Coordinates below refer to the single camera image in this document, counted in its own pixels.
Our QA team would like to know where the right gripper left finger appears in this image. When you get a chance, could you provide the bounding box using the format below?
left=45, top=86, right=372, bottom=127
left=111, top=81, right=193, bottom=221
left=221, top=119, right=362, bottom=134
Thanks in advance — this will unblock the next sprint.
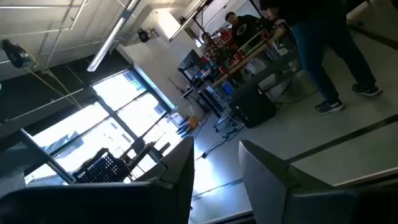
left=0, top=136, right=195, bottom=224

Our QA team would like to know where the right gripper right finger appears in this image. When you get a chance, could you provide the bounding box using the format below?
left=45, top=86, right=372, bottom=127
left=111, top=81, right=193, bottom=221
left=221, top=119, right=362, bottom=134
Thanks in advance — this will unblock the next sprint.
left=238, top=139, right=398, bottom=224

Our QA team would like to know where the black plastic basket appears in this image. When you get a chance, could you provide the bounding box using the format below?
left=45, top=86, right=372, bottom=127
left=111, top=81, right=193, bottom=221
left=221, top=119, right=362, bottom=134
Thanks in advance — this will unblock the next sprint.
left=73, top=148, right=133, bottom=184

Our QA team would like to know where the black computer tower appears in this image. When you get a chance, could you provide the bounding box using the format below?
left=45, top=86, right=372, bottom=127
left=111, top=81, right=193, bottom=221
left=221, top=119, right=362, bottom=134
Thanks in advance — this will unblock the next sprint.
left=229, top=82, right=277, bottom=129

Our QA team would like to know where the large glass window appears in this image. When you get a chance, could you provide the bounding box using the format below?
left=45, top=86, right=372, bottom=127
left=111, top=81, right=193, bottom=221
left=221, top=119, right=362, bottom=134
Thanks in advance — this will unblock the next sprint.
left=24, top=68, right=184, bottom=187

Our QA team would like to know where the wooden work table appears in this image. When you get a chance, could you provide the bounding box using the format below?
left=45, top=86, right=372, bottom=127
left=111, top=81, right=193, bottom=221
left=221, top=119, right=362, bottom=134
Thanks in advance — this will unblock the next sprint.
left=211, top=26, right=290, bottom=90

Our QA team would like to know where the black computer monitor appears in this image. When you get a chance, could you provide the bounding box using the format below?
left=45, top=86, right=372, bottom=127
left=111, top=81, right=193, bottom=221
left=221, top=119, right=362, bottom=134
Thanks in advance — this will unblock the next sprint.
left=178, top=49, right=203, bottom=75

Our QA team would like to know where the person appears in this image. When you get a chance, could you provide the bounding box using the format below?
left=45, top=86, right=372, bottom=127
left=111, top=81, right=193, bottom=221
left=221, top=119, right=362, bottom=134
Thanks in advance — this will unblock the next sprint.
left=200, top=31, right=226, bottom=65
left=224, top=11, right=265, bottom=48
left=259, top=0, right=383, bottom=115

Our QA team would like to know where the black ceiling spotlight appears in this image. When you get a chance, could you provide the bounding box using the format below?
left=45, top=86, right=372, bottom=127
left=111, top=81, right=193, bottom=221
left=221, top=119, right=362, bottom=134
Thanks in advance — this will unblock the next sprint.
left=1, top=39, right=34, bottom=69
left=136, top=27, right=151, bottom=44

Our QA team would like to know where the long ceiling light strip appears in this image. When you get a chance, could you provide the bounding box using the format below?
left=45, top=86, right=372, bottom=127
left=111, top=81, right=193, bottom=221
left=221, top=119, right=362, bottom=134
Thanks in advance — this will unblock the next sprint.
left=86, top=0, right=141, bottom=73

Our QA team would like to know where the black floor cable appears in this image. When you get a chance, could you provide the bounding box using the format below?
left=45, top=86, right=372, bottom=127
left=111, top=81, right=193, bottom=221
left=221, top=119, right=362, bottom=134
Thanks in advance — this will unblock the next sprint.
left=195, top=124, right=246, bottom=161

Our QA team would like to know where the yellow cord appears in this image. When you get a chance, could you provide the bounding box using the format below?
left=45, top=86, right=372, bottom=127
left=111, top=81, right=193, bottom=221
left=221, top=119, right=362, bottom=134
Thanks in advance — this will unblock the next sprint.
left=23, top=67, right=83, bottom=110

